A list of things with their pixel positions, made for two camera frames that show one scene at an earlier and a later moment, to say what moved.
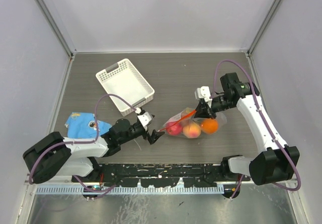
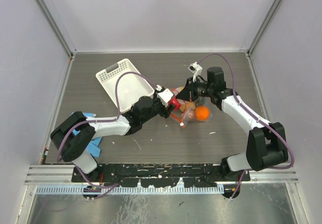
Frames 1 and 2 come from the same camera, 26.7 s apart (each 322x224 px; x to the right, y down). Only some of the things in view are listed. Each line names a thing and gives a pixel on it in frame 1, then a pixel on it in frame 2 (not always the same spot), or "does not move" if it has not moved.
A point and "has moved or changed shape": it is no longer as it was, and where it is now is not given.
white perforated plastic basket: [124, 80] does not move
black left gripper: [152, 137] → [164, 109]
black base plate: [156, 175] does not move
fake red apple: [174, 128] → [174, 101]
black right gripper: [202, 110] → [188, 93]
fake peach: [192, 130] → [188, 108]
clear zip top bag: [184, 124] has moved or changed shape
